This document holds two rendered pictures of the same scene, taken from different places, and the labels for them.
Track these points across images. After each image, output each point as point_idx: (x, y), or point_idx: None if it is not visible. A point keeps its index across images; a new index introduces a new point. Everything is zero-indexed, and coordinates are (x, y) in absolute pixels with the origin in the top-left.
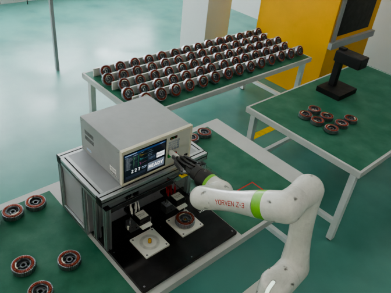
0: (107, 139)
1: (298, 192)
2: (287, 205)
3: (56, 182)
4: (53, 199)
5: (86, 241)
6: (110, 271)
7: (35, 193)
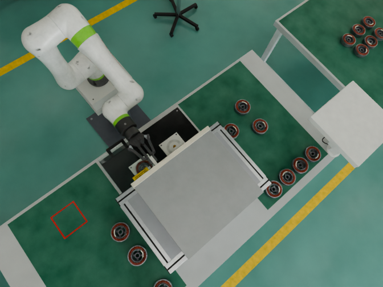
0: (224, 148)
1: (53, 12)
2: (69, 4)
3: (264, 221)
4: (260, 197)
5: None
6: (200, 124)
7: (278, 205)
